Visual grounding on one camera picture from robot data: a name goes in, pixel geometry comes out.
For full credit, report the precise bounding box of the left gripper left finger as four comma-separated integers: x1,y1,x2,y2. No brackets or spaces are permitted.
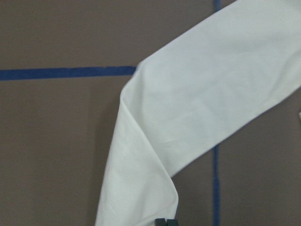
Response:
154,218,166,226

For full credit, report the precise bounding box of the cream long-sleeve printed shirt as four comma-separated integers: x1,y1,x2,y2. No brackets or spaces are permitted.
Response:
95,0,301,226

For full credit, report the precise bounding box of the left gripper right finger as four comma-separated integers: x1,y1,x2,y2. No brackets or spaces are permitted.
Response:
167,219,178,226

